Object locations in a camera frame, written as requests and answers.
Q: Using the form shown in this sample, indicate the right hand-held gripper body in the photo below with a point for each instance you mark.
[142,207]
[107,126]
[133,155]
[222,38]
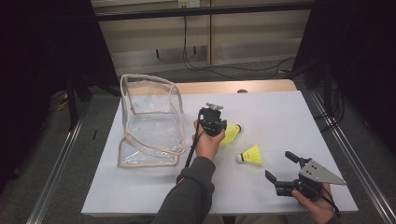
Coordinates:
[317,172]

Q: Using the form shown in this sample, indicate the person's right hand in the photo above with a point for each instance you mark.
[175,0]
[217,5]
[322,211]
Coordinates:
[319,210]

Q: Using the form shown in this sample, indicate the black horizontal bar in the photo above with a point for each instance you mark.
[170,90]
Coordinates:
[202,11]

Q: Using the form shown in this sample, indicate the person's left hand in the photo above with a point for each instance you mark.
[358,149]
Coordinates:
[207,146]

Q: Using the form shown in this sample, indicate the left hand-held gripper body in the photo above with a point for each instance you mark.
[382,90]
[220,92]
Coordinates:
[211,119]

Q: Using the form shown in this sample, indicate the white table sheet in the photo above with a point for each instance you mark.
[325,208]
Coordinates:
[280,124]

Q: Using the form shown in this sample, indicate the black metal stand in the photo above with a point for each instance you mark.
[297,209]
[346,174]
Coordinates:
[72,105]

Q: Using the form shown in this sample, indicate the yellow shuttlecock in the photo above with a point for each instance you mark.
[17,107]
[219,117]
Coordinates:
[232,133]
[252,155]

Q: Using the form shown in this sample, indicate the black curtain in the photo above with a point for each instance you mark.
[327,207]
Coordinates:
[367,46]
[31,62]

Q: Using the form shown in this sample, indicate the aluminium floor rail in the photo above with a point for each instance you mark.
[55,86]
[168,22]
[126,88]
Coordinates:
[351,155]
[56,174]

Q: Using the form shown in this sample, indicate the small black stick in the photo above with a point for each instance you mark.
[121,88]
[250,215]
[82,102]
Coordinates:
[94,134]

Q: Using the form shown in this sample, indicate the clear plastic bag beige trim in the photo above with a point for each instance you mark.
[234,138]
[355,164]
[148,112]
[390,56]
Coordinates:
[155,130]

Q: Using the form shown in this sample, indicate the white wall socket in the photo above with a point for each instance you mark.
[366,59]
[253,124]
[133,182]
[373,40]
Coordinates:
[188,3]

